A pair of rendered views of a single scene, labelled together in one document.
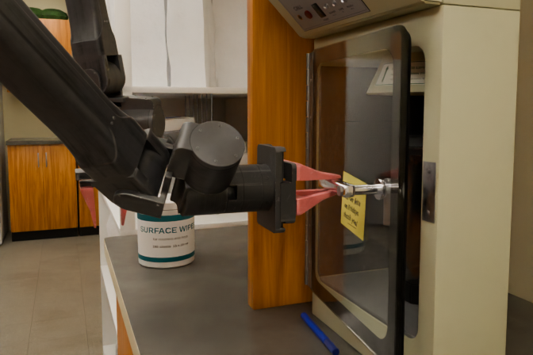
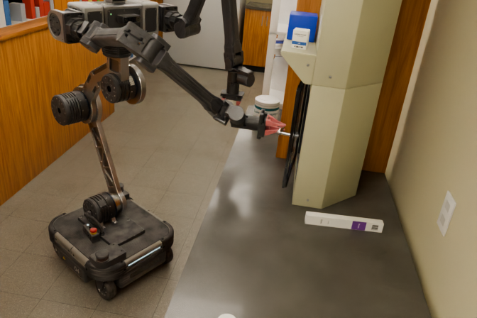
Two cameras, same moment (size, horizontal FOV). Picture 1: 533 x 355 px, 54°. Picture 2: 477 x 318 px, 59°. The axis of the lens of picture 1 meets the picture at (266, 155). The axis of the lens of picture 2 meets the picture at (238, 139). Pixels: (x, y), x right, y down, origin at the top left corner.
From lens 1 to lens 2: 1.08 m
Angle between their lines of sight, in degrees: 33
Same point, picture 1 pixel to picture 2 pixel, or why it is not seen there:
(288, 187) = (262, 126)
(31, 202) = (254, 47)
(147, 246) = not seen: hidden behind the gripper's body
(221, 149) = (236, 115)
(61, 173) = not seen: hidden behind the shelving
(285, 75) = not seen: hidden behind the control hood
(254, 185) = (252, 123)
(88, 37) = (229, 46)
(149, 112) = (246, 77)
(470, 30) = (321, 94)
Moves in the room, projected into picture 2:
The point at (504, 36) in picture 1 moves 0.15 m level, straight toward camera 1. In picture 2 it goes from (336, 97) to (304, 103)
